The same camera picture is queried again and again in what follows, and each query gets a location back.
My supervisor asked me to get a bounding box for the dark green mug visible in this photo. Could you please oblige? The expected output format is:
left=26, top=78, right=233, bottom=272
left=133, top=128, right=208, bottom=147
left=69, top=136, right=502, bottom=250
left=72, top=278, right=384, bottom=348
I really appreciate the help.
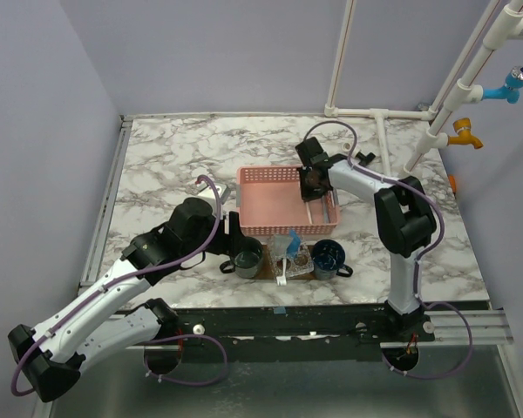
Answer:
left=219, top=237, right=263, bottom=280

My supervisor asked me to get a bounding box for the pink plastic basket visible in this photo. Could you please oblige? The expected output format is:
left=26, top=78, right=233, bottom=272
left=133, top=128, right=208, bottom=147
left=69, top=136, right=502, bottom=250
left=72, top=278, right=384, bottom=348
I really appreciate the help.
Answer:
left=236, top=165, right=340, bottom=236

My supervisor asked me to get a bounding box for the brown wooden oval tray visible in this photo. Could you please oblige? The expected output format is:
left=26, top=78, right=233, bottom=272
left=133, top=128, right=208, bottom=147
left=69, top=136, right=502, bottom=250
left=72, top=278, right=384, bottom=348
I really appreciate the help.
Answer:
left=255, top=244, right=315, bottom=282

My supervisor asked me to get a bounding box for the blue toothpaste tube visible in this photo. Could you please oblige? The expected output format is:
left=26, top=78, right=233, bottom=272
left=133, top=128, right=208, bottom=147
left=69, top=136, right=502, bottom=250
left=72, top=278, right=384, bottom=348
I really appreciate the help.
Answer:
left=287, top=229, right=302, bottom=258

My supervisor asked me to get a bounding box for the white capped toothbrush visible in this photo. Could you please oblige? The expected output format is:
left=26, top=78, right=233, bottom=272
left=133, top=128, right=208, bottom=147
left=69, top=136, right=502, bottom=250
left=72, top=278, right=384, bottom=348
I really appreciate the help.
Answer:
left=275, top=257, right=288, bottom=287

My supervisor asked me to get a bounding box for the clear textured acrylic holder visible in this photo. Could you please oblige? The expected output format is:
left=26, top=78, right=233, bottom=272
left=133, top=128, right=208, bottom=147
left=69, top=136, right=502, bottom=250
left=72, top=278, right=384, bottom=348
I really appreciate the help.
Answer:
left=268, top=235, right=314, bottom=286

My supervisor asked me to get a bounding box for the dark blue mug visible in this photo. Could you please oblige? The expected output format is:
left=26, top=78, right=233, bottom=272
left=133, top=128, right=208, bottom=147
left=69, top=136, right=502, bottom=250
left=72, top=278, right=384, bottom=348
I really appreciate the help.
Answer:
left=310, top=239, right=353, bottom=280

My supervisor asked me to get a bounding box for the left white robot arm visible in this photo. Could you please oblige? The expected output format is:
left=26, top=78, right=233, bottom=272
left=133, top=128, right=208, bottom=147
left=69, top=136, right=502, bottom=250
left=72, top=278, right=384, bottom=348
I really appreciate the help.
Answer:
left=8, top=197, right=246, bottom=402

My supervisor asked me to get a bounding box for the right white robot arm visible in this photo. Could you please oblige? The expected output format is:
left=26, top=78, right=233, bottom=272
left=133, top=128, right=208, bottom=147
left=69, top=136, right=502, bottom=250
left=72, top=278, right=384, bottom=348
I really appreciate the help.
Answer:
left=295, top=137, right=438, bottom=341

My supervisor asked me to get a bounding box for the grey capped toothbrush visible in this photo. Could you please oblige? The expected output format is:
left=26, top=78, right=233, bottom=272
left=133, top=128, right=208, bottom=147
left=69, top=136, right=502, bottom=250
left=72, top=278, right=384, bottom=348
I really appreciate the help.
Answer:
left=321, top=194, right=329, bottom=224

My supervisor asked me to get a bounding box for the orange object at edge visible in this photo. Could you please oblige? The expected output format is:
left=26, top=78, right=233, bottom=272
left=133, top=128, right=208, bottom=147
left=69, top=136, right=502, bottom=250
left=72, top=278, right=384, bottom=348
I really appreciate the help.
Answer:
left=448, top=175, right=457, bottom=194

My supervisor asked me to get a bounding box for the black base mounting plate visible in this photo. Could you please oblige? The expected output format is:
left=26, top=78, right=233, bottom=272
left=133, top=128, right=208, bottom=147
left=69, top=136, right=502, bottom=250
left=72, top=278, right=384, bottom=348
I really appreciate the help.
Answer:
left=147, top=299, right=435, bottom=363

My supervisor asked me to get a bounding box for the yellow tap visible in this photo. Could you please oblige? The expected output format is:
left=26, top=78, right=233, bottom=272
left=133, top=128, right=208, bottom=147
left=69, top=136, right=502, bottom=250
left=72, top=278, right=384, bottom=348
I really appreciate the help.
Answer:
left=448, top=118, right=484, bottom=149

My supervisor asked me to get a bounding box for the blue tap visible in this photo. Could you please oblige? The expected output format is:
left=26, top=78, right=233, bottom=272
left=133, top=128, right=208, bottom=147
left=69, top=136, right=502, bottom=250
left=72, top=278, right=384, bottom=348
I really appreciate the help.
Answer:
left=482, top=65, right=523, bottom=105

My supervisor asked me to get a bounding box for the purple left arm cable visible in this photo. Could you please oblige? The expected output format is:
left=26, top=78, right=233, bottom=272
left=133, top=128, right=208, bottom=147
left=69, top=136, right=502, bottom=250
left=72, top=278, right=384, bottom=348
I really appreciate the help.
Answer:
left=10, top=174, right=228, bottom=398

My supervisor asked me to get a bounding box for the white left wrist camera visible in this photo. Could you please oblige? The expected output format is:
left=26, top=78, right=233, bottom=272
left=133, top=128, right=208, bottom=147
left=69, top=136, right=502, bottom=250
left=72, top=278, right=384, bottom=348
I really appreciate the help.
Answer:
left=196, top=183, right=231, bottom=210

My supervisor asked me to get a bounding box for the black valve handle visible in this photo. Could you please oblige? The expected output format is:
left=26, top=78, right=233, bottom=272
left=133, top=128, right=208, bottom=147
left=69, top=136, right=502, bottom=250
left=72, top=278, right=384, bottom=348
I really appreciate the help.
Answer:
left=356, top=152, right=376, bottom=166

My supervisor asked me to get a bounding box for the aluminium rail frame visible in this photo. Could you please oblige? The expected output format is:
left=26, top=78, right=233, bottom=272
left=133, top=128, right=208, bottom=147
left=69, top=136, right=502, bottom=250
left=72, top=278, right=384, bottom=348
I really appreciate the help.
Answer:
left=71, top=116, right=132, bottom=301

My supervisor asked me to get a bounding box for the white pvc pipe frame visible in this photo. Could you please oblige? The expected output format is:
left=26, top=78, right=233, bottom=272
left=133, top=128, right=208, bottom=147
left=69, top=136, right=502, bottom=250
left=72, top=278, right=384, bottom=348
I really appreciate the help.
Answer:
left=323, top=0, right=523, bottom=197

